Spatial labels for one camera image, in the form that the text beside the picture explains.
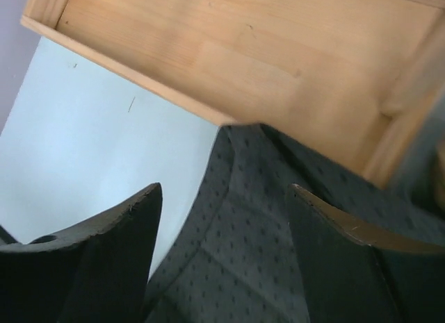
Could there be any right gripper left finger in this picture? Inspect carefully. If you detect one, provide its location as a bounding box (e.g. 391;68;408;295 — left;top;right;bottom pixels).
1;183;163;322

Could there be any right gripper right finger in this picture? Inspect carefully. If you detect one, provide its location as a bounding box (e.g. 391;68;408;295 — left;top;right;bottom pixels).
286;184;444;322

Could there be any dark grey dotted skirt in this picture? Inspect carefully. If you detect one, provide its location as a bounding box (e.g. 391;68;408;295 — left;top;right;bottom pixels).
145;125;444;322

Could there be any wooden clothes rack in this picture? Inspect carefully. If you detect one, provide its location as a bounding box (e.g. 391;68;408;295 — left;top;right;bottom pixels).
21;0;444;187

